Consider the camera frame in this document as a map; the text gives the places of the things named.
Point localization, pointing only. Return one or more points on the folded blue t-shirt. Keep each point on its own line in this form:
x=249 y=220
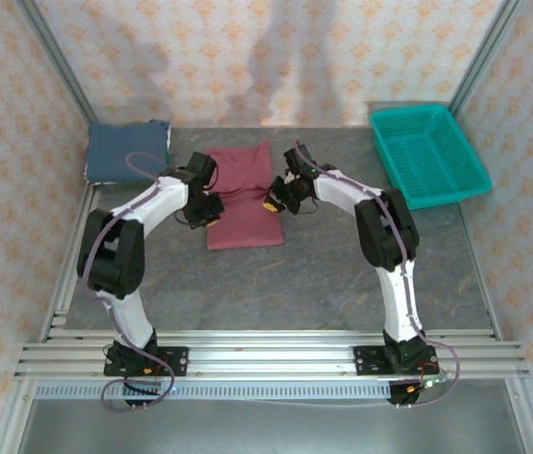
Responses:
x=115 y=151

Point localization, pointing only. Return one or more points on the aluminium cross rail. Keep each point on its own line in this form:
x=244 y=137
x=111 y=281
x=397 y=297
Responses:
x=271 y=359

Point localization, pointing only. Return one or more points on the maroon red towel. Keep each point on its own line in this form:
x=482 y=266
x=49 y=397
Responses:
x=247 y=222

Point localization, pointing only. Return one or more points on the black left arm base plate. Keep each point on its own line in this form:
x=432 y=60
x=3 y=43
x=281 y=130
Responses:
x=179 y=361

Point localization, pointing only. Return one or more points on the aluminium frame post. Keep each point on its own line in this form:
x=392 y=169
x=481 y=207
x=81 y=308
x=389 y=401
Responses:
x=58 y=61
x=484 y=57

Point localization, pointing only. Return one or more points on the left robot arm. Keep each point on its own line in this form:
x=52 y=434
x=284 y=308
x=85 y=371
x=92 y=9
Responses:
x=153 y=198

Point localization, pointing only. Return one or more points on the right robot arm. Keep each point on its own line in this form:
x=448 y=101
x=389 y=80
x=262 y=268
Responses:
x=342 y=189

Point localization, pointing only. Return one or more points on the teal plastic basket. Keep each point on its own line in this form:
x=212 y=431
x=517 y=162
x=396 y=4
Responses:
x=436 y=161

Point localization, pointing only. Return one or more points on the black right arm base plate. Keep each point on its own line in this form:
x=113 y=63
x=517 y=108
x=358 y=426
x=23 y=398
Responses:
x=366 y=361

